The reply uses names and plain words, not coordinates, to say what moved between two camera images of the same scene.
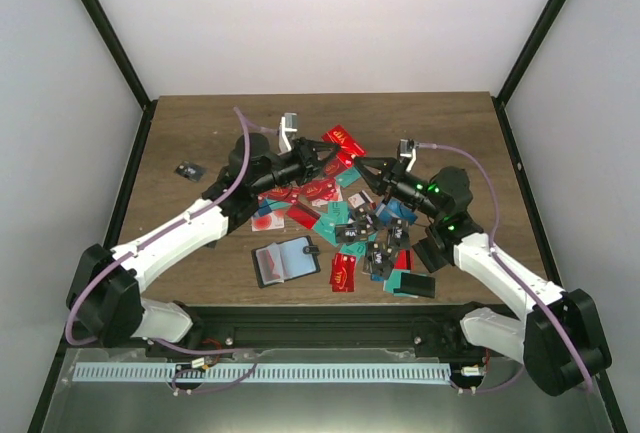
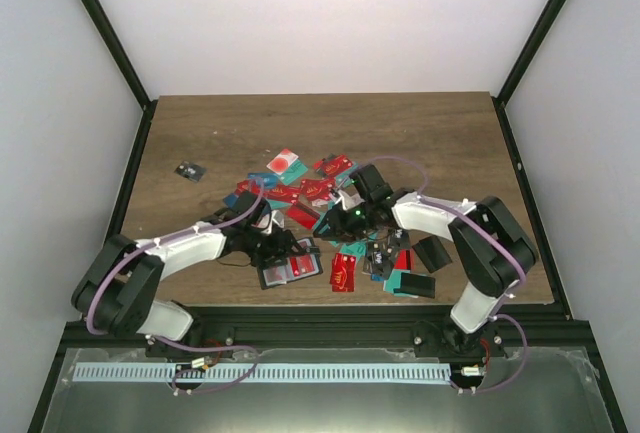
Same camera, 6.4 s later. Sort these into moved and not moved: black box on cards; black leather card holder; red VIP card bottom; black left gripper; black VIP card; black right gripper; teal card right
Moved: black right gripper; black left gripper
Not moved: teal card right; red VIP card bottom; black box on cards; black leather card holder; black VIP card
